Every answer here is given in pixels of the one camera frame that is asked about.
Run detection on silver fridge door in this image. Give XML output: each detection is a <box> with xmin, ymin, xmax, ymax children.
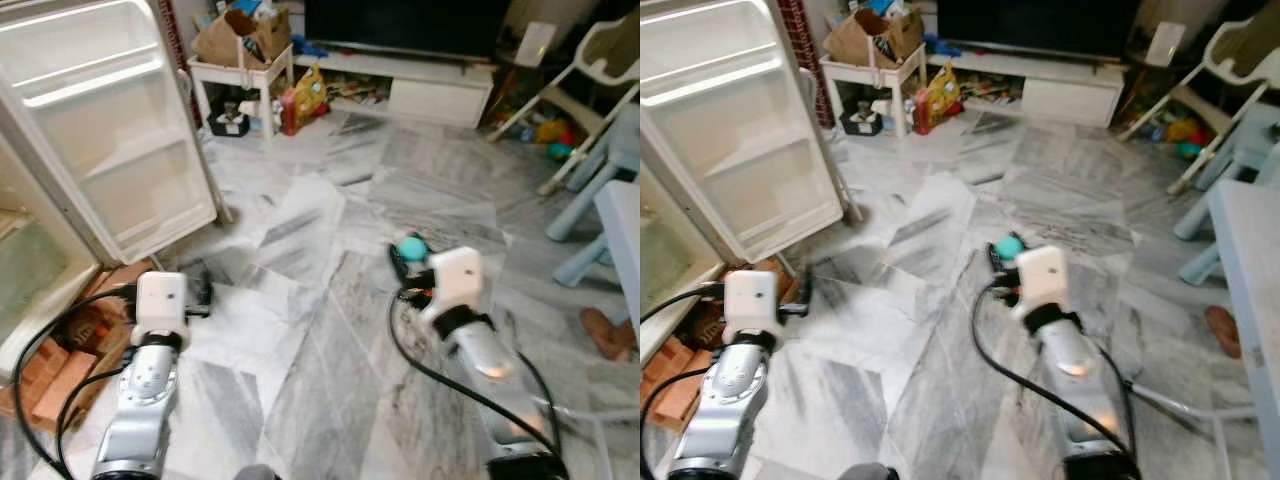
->
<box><xmin>0</xmin><ymin>0</ymin><xmax>233</xmax><ymax>267</ymax></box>
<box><xmin>640</xmin><ymin>0</ymin><xmax>863</xmax><ymax>265</ymax></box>

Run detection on small silver fridge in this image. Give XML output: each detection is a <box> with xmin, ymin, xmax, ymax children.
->
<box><xmin>640</xmin><ymin>165</ymin><xmax>727</xmax><ymax>363</ymax></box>
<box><xmin>0</xmin><ymin>130</ymin><xmax>103</xmax><ymax>383</ymax></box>

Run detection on yellow and red bag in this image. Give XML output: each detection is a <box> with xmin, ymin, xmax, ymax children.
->
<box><xmin>280</xmin><ymin>63</ymin><xmax>331</xmax><ymax>137</ymax></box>
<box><xmin>912</xmin><ymin>62</ymin><xmax>963</xmax><ymax>136</ymax></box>

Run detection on white television cabinet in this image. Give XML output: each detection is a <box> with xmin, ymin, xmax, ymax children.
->
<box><xmin>925</xmin><ymin>50</ymin><xmax>1127</xmax><ymax>129</ymax></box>
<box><xmin>295</xmin><ymin>50</ymin><xmax>497</xmax><ymax>129</ymax></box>

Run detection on grey table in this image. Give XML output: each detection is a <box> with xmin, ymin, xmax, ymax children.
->
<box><xmin>1125</xmin><ymin>180</ymin><xmax>1280</xmax><ymax>480</ymax></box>
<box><xmin>595</xmin><ymin>180</ymin><xmax>641</xmax><ymax>336</ymax></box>

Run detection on brown slipper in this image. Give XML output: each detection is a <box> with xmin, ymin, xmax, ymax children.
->
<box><xmin>580</xmin><ymin>307</ymin><xmax>637</xmax><ymax>361</ymax></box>
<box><xmin>1203</xmin><ymin>305</ymin><xmax>1243</xmax><ymax>359</ymax></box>

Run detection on pale blue plastic stool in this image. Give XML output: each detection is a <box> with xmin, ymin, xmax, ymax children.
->
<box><xmin>1172</xmin><ymin>100</ymin><xmax>1280</xmax><ymax>287</ymax></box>
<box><xmin>545</xmin><ymin>100</ymin><xmax>641</xmax><ymax>291</ymax></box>

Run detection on small white side table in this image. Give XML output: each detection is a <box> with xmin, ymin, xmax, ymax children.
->
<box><xmin>820</xmin><ymin>45</ymin><xmax>926</xmax><ymax>139</ymax></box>
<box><xmin>188</xmin><ymin>45</ymin><xmax>296</xmax><ymax>141</ymax></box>

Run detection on flat screen television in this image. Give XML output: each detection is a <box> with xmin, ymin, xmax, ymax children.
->
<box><xmin>303</xmin><ymin>0</ymin><xmax>511</xmax><ymax>61</ymax></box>
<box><xmin>935</xmin><ymin>0</ymin><xmax>1141</xmax><ymax>59</ymax></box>

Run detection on brown paper bag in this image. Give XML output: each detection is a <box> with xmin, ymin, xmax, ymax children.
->
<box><xmin>192</xmin><ymin>8</ymin><xmax>293</xmax><ymax>69</ymax></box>
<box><xmin>822</xmin><ymin>8</ymin><xmax>923</xmax><ymax>69</ymax></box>

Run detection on white box device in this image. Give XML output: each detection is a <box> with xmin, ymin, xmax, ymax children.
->
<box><xmin>514</xmin><ymin>22</ymin><xmax>557</xmax><ymax>69</ymax></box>
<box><xmin>1144</xmin><ymin>22</ymin><xmax>1187</xmax><ymax>69</ymax></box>

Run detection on white plastic chair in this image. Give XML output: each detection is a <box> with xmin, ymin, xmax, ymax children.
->
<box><xmin>487</xmin><ymin>10</ymin><xmax>641</xmax><ymax>197</ymax></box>
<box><xmin>1118</xmin><ymin>15</ymin><xmax>1280</xmax><ymax>197</ymax></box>

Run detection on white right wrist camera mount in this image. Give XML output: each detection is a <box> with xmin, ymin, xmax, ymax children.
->
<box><xmin>424</xmin><ymin>247</ymin><xmax>489</xmax><ymax>323</ymax></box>
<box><xmin>1011</xmin><ymin>245</ymin><xmax>1070</xmax><ymax>319</ymax></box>

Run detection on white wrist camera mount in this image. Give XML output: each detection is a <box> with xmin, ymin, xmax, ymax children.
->
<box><xmin>724</xmin><ymin>269</ymin><xmax>784</xmax><ymax>346</ymax></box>
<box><xmin>424</xmin><ymin>247</ymin><xmax>489</xmax><ymax>323</ymax></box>
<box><xmin>133</xmin><ymin>270</ymin><xmax>191</xmax><ymax>346</ymax></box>
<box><xmin>1011</xmin><ymin>245</ymin><xmax>1070</xmax><ymax>319</ymax></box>

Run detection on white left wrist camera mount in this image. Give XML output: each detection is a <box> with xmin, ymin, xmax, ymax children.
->
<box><xmin>724</xmin><ymin>269</ymin><xmax>784</xmax><ymax>346</ymax></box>
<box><xmin>133</xmin><ymin>270</ymin><xmax>191</xmax><ymax>346</ymax></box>

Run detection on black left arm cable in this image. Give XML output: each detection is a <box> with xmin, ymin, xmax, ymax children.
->
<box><xmin>640</xmin><ymin>286</ymin><xmax>727</xmax><ymax>323</ymax></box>
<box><xmin>640</xmin><ymin>366</ymin><xmax>715</xmax><ymax>480</ymax></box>
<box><xmin>55</xmin><ymin>368</ymin><xmax>131</xmax><ymax>480</ymax></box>
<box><xmin>12</xmin><ymin>288</ymin><xmax>141</xmax><ymax>473</ymax></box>

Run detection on short black right arm cable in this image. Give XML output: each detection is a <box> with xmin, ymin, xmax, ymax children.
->
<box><xmin>1098</xmin><ymin>345</ymin><xmax>1139</xmax><ymax>426</ymax></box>
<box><xmin>515</xmin><ymin>350</ymin><xmax>563</xmax><ymax>426</ymax></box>

